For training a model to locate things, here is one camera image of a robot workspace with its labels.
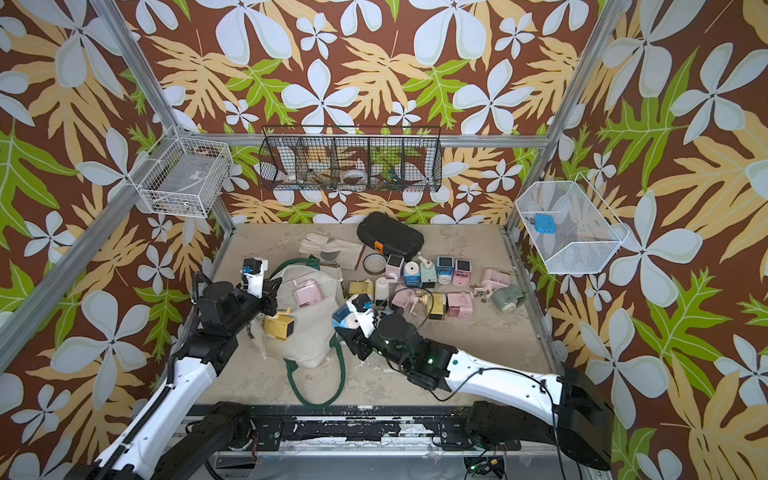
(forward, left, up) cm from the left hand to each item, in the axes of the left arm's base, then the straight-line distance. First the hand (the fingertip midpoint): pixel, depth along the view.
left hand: (279, 275), depth 78 cm
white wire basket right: (+8, -81, +8) cm, 82 cm away
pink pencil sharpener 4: (+2, -52, -18) cm, 55 cm away
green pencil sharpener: (+13, -43, -16) cm, 48 cm away
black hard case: (+32, -31, -19) cm, 48 cm away
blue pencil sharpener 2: (+15, -49, -17) cm, 54 cm away
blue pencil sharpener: (+11, -37, -17) cm, 43 cm away
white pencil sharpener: (+7, -27, -17) cm, 33 cm away
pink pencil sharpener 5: (+5, -4, -17) cm, 18 cm away
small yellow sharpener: (-7, +2, -16) cm, 18 cm away
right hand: (-12, -18, -1) cm, 22 cm away
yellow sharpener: (+8, -21, -19) cm, 29 cm away
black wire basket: (+42, -17, +8) cm, 46 cm away
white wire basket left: (+27, +31, +11) cm, 43 cm away
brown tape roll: (+21, -24, -22) cm, 39 cm away
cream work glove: (+26, -12, -23) cm, 37 cm away
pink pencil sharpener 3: (+4, -35, -19) cm, 40 cm away
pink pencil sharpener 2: (+11, -65, -18) cm, 69 cm away
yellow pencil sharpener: (+1, -45, -18) cm, 49 cm away
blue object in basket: (+17, -75, +3) cm, 77 cm away
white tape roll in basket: (+38, -17, +3) cm, 42 cm away
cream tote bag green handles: (-5, -1, -23) cm, 24 cm away
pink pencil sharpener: (+16, -56, -20) cm, 61 cm away
